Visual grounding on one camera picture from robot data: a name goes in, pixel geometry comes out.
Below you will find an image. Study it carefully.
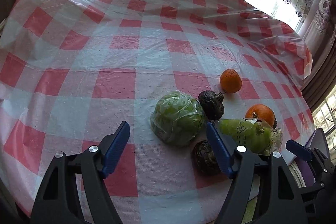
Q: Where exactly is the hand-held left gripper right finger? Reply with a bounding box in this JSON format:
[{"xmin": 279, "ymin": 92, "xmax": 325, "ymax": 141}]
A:
[{"xmin": 206, "ymin": 121, "xmax": 309, "ymax": 224}]

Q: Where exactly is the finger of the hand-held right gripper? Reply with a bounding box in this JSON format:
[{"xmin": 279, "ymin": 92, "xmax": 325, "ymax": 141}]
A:
[
  {"xmin": 299, "ymin": 179, "xmax": 334, "ymax": 217},
  {"xmin": 286, "ymin": 139, "xmax": 334, "ymax": 178}
]

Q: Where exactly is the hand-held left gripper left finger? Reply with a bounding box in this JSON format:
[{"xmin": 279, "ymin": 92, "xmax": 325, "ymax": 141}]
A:
[{"xmin": 30, "ymin": 121, "xmax": 131, "ymax": 224}]

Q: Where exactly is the green pear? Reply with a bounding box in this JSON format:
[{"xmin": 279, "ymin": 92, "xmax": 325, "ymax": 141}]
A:
[{"xmin": 218, "ymin": 118, "xmax": 284, "ymax": 156}]

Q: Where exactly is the dark passion fruit with stem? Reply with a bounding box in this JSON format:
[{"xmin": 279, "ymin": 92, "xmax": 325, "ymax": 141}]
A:
[{"xmin": 198, "ymin": 91, "xmax": 225, "ymax": 121}]

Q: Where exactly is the orange with stem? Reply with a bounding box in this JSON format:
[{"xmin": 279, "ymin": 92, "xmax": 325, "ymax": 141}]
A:
[{"xmin": 245, "ymin": 104, "xmax": 276, "ymax": 128}]

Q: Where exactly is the large green apple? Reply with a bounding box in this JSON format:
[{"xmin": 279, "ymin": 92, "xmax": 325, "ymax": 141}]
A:
[{"xmin": 150, "ymin": 91, "xmax": 206, "ymax": 146}]

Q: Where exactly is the striped cushion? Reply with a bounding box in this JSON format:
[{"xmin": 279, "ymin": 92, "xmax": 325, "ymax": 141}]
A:
[{"xmin": 289, "ymin": 164, "xmax": 306, "ymax": 188}]

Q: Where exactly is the small orange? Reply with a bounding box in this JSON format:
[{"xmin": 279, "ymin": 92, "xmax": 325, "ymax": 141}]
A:
[{"xmin": 220, "ymin": 69, "xmax": 242, "ymax": 94}]

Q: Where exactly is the brown curtain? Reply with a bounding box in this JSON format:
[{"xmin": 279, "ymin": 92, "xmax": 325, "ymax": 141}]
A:
[{"xmin": 301, "ymin": 40, "xmax": 336, "ymax": 110}]

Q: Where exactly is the red white checked tablecloth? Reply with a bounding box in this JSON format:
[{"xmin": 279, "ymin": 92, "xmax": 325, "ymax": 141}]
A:
[{"xmin": 0, "ymin": 0, "xmax": 315, "ymax": 216}]

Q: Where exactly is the mauve patterned curtain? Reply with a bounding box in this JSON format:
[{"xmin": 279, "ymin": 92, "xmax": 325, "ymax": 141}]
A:
[{"xmin": 298, "ymin": 0, "xmax": 336, "ymax": 46}]

